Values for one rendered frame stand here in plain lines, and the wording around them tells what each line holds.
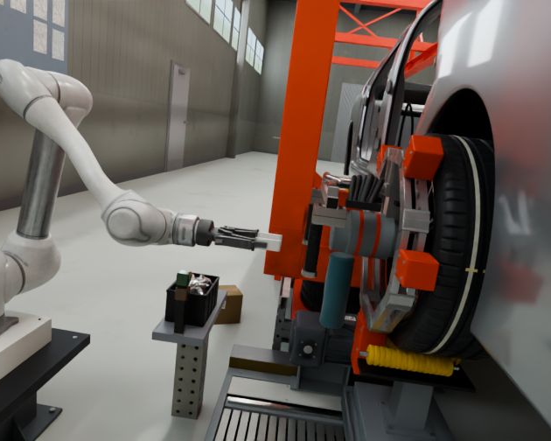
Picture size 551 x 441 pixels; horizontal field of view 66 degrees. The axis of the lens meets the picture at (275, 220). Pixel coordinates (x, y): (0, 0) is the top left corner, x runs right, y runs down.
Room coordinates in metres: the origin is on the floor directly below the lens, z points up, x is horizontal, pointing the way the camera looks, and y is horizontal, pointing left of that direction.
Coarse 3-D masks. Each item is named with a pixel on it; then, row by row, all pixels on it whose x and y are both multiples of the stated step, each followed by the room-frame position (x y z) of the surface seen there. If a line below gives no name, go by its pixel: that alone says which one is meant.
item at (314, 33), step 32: (320, 0) 1.73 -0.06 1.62; (320, 32) 1.73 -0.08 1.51; (320, 64) 1.73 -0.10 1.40; (288, 96) 1.74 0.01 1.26; (320, 96) 1.73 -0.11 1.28; (288, 128) 1.74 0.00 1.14; (320, 128) 1.73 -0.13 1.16; (288, 160) 1.73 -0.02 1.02; (288, 192) 1.73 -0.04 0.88; (288, 224) 1.73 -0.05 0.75; (288, 256) 1.73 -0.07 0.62
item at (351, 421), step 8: (344, 392) 1.50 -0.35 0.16; (352, 392) 1.53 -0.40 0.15; (344, 400) 1.47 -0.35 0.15; (352, 400) 1.48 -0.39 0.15; (344, 408) 1.44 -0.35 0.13; (352, 408) 1.43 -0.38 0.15; (344, 416) 1.42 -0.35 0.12; (352, 416) 1.38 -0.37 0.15; (344, 424) 1.39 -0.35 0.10; (352, 424) 1.34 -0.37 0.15; (352, 432) 1.29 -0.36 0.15; (352, 440) 1.23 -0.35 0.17; (360, 440) 1.26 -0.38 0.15
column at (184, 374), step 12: (180, 348) 1.45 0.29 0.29; (192, 348) 1.45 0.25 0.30; (204, 348) 1.46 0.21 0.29; (180, 360) 1.45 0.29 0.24; (192, 360) 1.45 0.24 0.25; (204, 360) 1.49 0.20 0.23; (180, 372) 1.45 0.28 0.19; (192, 372) 1.45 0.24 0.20; (204, 372) 1.52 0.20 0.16; (180, 384) 1.45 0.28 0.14; (192, 384) 1.45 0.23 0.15; (204, 384) 1.54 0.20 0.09; (180, 396) 1.45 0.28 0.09; (192, 396) 1.45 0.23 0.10; (180, 408) 1.45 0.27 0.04; (192, 408) 1.45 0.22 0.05
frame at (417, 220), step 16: (384, 160) 1.40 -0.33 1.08; (400, 160) 1.18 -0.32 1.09; (384, 176) 1.44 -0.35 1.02; (400, 176) 1.15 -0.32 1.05; (400, 192) 1.12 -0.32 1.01; (416, 192) 1.12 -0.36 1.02; (400, 208) 1.09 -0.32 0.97; (416, 208) 1.09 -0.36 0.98; (400, 224) 1.05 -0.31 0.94; (416, 224) 1.02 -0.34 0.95; (400, 240) 1.03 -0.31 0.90; (416, 240) 1.03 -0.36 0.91; (400, 288) 1.04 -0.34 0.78; (368, 304) 1.29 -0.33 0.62; (384, 304) 1.05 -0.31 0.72; (400, 304) 1.02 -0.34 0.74; (368, 320) 1.20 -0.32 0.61; (384, 320) 1.17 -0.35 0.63; (400, 320) 1.09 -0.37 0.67
